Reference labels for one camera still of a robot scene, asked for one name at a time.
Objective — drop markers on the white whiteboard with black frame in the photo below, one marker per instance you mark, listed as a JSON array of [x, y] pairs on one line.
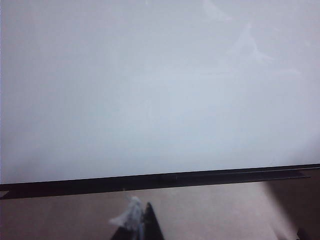
[[155, 87]]

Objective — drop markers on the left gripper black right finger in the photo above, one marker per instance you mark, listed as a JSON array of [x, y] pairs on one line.
[[151, 225]]

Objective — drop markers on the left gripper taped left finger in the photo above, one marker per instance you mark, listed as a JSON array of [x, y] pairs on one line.
[[130, 220]]

